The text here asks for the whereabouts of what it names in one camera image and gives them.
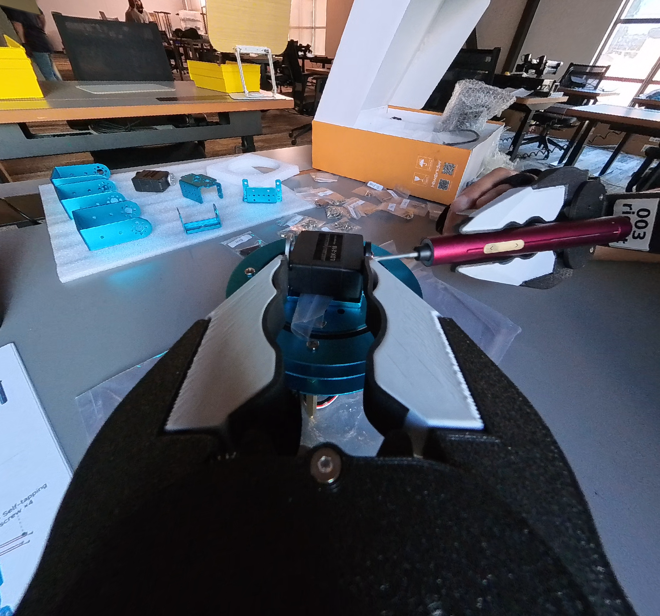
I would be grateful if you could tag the dark blue angled bracket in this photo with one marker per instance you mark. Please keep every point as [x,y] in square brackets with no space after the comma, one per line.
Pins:
[198,187]

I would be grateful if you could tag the printed instruction sheet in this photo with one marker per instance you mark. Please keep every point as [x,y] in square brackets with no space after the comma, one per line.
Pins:
[26,445]

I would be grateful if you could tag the wooden top table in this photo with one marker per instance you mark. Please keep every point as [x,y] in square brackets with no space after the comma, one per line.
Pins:
[618,113]

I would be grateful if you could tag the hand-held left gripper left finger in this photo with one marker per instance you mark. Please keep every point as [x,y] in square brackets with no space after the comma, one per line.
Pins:
[227,363]

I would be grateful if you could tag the blue multi-hole bracket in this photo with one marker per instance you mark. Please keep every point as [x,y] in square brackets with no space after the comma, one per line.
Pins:
[262,193]

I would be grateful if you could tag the blue small U bracket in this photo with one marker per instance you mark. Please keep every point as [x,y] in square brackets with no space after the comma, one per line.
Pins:
[198,224]

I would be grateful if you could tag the clear plastic bag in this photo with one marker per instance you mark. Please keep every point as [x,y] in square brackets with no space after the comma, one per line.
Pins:
[464,317]

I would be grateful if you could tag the blue long U bracket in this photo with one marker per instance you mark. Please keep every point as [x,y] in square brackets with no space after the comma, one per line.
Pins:
[105,216]
[77,175]
[85,190]
[93,204]
[113,234]

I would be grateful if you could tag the small yellow bin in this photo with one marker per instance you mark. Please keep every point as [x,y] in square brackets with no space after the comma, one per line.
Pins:
[221,77]

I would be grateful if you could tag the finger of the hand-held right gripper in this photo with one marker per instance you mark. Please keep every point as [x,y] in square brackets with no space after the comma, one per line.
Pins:
[515,271]
[526,206]

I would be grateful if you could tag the yellow panel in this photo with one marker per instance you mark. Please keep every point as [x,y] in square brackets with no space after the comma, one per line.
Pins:
[247,4]

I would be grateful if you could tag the black mesh chair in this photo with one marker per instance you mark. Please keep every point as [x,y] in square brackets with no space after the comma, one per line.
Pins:
[464,74]

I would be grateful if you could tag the large yellow bin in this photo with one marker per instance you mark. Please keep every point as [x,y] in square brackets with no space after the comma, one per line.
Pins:
[18,74]

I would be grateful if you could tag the black servo motor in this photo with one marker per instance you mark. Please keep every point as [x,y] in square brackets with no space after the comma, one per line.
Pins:
[152,181]

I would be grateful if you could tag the blue round servo base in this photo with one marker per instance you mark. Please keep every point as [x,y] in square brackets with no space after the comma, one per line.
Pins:
[325,347]

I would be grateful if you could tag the bubble wrap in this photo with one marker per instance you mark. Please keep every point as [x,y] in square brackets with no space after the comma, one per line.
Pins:
[477,105]

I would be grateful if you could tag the window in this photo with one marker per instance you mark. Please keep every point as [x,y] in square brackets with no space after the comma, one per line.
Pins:
[634,22]

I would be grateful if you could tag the pile of small screw bags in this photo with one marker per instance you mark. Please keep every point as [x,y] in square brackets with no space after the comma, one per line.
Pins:
[361,206]

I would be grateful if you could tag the dark monitor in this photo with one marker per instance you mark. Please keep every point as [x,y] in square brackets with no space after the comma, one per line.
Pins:
[113,48]

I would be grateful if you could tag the wooden edged table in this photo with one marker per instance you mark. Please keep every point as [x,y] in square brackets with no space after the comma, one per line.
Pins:
[129,108]

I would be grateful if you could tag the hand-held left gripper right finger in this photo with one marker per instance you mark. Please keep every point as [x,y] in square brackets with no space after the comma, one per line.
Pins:
[428,368]

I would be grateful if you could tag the orange and white cardboard box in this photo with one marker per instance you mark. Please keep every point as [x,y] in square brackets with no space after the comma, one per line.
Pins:
[371,151]

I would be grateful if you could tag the silver keyboard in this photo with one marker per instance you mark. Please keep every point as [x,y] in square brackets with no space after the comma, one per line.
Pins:
[126,87]

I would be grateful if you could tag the single labelled plastic bag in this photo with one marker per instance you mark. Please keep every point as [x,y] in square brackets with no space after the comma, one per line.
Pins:
[242,243]

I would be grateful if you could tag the white foam sheet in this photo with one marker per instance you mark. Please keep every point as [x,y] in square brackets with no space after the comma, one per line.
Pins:
[154,249]

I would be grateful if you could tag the red electric screwdriver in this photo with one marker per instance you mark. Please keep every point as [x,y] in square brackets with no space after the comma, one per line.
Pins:
[515,244]

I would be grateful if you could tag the white foam block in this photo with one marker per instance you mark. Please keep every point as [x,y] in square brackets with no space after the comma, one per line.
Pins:
[242,170]

